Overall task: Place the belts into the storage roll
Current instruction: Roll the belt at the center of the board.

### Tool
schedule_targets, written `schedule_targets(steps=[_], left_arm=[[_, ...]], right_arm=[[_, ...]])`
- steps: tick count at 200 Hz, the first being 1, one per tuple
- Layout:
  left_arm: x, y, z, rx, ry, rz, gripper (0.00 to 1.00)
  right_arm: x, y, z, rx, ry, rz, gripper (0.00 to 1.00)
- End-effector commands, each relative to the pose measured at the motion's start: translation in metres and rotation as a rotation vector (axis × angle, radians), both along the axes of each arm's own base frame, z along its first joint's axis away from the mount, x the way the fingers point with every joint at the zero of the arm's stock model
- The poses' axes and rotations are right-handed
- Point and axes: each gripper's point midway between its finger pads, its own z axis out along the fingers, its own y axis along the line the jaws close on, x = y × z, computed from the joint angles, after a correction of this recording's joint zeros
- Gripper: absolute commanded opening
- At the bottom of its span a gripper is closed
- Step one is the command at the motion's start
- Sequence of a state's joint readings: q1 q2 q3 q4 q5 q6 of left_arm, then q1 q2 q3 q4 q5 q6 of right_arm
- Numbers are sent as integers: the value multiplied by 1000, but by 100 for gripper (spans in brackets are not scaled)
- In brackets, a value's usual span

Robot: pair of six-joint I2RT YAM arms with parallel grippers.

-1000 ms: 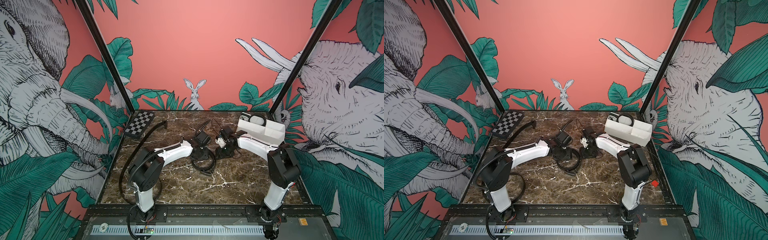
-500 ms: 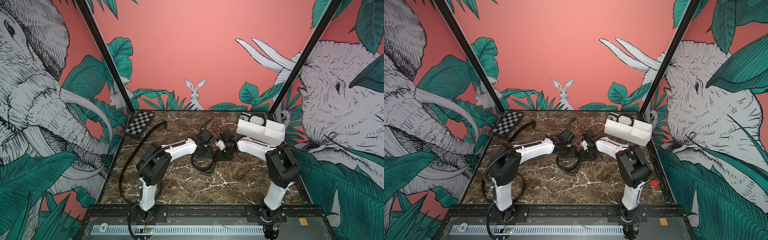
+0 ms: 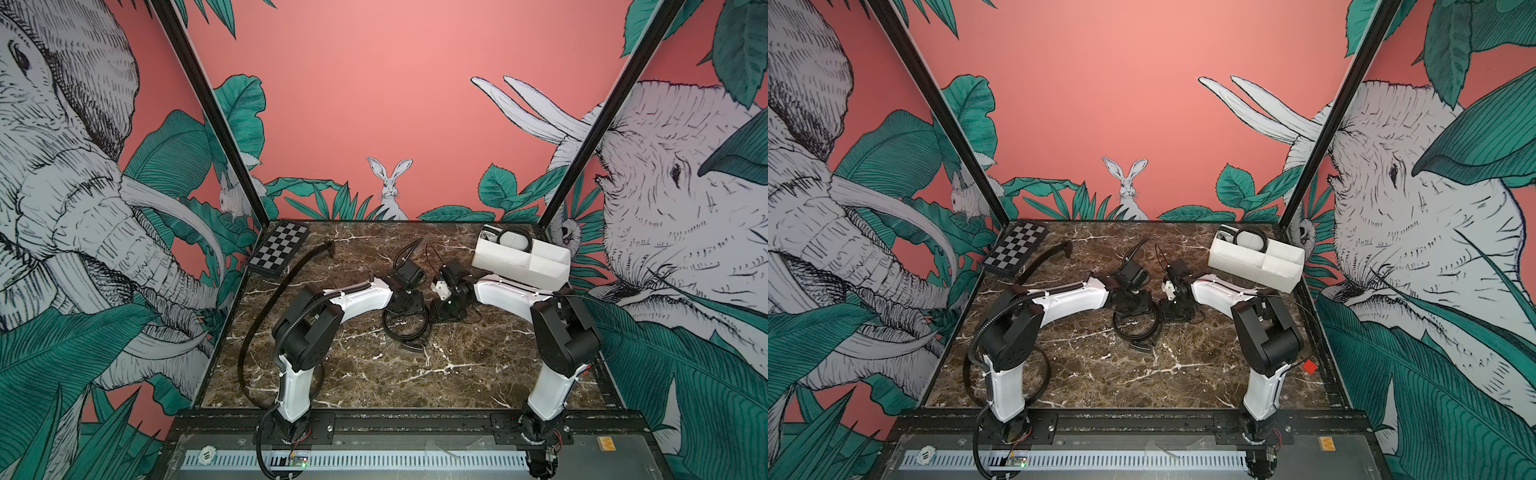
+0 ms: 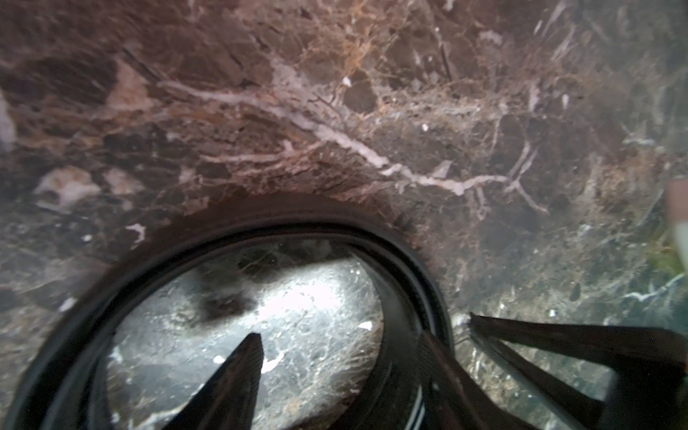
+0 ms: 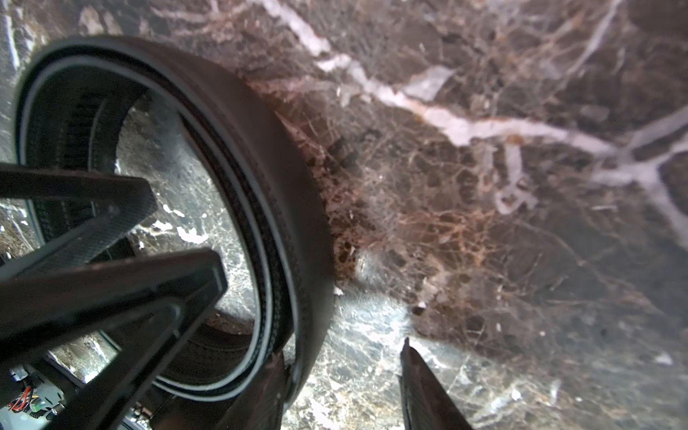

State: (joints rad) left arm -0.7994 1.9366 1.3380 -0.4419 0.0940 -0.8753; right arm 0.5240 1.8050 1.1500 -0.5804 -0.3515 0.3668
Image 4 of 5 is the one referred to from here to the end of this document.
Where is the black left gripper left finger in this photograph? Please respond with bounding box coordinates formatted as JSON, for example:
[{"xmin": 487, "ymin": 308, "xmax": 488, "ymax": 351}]
[{"xmin": 164, "ymin": 333, "xmax": 264, "ymax": 430}]

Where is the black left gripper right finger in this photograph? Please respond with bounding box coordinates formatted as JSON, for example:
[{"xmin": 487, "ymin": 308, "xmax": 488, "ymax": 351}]
[{"xmin": 417, "ymin": 331, "xmax": 533, "ymax": 429}]

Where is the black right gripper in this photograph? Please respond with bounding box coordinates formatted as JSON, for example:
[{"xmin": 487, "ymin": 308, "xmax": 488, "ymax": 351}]
[{"xmin": 469, "ymin": 315, "xmax": 687, "ymax": 429}]

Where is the black belt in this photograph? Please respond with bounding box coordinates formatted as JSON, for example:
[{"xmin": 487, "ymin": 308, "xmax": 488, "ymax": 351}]
[{"xmin": 5, "ymin": 193, "xmax": 453, "ymax": 429}]

